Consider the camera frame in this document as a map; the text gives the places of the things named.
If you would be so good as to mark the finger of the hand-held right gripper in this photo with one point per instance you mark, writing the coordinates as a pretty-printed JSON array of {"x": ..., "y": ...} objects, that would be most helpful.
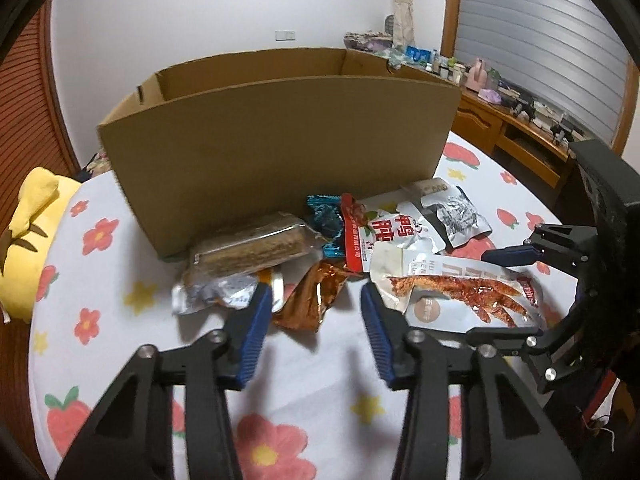
[
  {"x": 505, "y": 335},
  {"x": 512, "y": 256}
]

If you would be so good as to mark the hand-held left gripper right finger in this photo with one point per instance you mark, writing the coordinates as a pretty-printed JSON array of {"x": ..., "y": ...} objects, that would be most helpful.
[{"x": 375, "y": 335}]

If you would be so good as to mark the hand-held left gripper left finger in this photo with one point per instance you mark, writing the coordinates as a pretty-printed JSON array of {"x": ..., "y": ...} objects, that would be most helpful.
[{"x": 255, "y": 330}]

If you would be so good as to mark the silver packet with orange label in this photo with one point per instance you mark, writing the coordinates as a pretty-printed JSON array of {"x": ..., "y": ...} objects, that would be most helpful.
[{"x": 210, "y": 292}]

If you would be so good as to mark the orange-brown foil packet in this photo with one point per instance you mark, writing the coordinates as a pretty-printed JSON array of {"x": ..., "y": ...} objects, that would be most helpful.
[{"x": 310, "y": 300}]

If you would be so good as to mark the white chicken feet packet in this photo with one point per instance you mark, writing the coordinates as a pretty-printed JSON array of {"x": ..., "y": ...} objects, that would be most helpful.
[{"x": 450, "y": 290}]

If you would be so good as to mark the red and white snack packet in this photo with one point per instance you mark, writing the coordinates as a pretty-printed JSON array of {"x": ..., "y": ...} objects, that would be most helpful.
[{"x": 390, "y": 230}]

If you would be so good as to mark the cardboard box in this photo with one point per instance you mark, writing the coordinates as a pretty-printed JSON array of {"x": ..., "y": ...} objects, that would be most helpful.
[{"x": 275, "y": 160}]

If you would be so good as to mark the grey and white snack packet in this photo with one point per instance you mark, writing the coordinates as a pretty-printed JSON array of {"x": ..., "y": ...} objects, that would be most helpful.
[{"x": 457, "y": 217}]

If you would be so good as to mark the clear brown wafer packet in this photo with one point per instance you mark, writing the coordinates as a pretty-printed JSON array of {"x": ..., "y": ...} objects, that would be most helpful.
[{"x": 250, "y": 247}]

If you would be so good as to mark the strawberry print bed sheet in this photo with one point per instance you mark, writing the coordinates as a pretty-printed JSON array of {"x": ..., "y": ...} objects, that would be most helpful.
[{"x": 310, "y": 400}]

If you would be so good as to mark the teal candy wrapper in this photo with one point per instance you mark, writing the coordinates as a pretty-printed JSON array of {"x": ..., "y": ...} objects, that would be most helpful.
[{"x": 325, "y": 220}]

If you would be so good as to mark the wooden desk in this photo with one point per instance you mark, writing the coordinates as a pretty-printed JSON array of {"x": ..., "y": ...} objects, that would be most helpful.
[{"x": 480, "y": 120}]

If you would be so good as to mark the pink container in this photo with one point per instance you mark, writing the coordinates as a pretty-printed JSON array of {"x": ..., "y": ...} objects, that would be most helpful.
[{"x": 477, "y": 75}]

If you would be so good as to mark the pile of small desk things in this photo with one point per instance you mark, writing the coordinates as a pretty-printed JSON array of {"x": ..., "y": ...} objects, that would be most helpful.
[{"x": 440, "y": 65}]

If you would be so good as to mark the window blinds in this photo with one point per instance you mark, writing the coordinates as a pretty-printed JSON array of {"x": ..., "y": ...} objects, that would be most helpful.
[{"x": 525, "y": 20}]

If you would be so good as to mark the floral quilt with dark border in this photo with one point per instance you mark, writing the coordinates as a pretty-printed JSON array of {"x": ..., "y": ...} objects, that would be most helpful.
[{"x": 95, "y": 165}]

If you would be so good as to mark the yellow plush toy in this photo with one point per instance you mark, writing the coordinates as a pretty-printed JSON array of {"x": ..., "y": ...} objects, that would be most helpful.
[{"x": 30, "y": 240}]

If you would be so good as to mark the pale curtain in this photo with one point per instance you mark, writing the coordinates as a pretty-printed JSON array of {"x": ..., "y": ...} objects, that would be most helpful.
[{"x": 402, "y": 10}]

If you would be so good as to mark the wooden slatted wardrobe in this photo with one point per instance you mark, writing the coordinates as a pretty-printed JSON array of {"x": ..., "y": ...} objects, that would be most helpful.
[{"x": 30, "y": 110}]

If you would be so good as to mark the white wall switch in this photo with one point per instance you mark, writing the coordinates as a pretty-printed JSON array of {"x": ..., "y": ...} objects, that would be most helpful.
[{"x": 285, "y": 35}]

